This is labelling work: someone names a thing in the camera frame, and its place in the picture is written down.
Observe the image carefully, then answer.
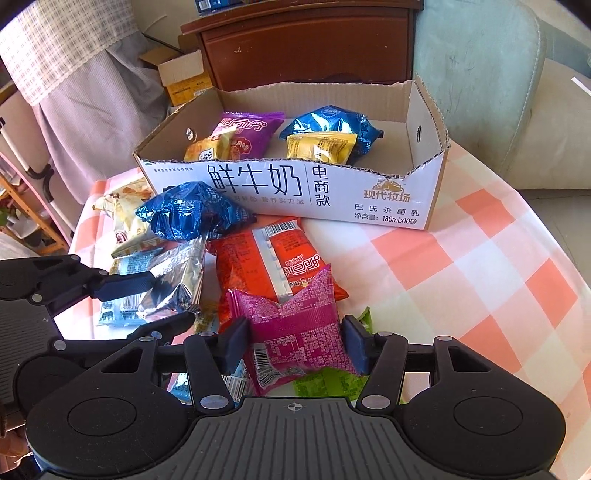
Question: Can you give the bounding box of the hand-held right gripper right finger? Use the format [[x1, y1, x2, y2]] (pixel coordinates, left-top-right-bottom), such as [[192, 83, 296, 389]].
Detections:
[[341, 315, 492, 412]]

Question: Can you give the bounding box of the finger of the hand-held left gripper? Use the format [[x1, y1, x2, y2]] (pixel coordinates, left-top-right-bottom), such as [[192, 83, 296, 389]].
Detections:
[[53, 312, 196, 356], [28, 255, 155, 317]]

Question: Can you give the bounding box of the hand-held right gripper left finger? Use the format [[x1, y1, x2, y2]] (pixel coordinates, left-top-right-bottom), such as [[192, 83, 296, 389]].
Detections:
[[99, 318, 252, 412]]

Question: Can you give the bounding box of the light blue snack packet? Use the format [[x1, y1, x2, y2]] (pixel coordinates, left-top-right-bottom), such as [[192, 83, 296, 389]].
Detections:
[[97, 251, 162, 326], [171, 360, 254, 407]]

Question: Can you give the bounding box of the silver foil snack packet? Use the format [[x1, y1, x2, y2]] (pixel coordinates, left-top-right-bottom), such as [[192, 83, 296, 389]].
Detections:
[[137, 237, 206, 324]]

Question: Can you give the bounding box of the pink snack packet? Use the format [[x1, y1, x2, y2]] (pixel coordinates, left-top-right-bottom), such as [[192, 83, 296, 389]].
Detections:
[[229, 264, 358, 397]]

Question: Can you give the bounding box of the cream croissant bread packet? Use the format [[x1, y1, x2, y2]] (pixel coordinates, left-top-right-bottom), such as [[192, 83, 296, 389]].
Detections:
[[92, 178, 162, 259]]

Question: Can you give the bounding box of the blue foil snack packet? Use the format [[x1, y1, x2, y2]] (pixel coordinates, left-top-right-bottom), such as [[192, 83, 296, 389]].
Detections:
[[279, 105, 384, 164], [135, 181, 257, 243]]

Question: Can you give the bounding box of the white printed cardboard box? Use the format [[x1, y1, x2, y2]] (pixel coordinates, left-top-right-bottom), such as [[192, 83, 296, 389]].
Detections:
[[134, 76, 450, 230]]

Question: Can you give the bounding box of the yellow wafer packet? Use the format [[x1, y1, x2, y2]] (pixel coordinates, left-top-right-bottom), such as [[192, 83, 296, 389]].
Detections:
[[184, 127, 237, 162]]

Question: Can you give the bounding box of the purple snack packet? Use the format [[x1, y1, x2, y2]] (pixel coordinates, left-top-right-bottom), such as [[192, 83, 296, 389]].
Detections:
[[210, 112, 286, 161]]

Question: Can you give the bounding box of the dark yellow snack packet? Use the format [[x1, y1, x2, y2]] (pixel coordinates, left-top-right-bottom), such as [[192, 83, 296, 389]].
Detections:
[[285, 131, 358, 164]]

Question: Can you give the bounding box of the green snack packet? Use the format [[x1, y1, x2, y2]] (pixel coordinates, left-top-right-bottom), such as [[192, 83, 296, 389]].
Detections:
[[295, 307, 375, 402]]

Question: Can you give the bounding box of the orange snack packet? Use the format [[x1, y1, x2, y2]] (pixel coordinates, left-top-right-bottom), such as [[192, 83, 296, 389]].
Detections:
[[208, 219, 349, 333]]

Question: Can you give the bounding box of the wooden rack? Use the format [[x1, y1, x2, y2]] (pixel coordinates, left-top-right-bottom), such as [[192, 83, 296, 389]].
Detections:
[[0, 175, 70, 252]]

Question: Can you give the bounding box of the pink white checkered tablecloth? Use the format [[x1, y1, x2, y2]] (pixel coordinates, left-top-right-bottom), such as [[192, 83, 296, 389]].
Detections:
[[71, 138, 591, 444]]

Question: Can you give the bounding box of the pink folding table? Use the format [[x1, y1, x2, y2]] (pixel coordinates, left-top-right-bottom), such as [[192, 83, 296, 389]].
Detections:
[[0, 120, 77, 232]]

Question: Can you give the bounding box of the checked fabric cover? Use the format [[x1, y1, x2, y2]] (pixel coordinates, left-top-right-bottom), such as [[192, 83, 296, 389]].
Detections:
[[0, 0, 185, 204]]

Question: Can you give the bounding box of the small yellow cardboard box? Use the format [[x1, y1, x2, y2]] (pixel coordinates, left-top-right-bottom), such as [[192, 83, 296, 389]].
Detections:
[[141, 46, 215, 107]]

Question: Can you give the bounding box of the light green sofa cushion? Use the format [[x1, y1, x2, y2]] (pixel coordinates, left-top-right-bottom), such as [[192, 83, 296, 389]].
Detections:
[[413, 0, 591, 195]]

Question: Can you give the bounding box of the dark wooden nightstand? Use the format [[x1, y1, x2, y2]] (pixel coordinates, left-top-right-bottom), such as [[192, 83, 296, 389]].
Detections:
[[180, 0, 426, 93]]

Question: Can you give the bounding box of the blue printed box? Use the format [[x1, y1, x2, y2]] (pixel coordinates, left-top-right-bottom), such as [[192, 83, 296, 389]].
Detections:
[[194, 0, 259, 14]]

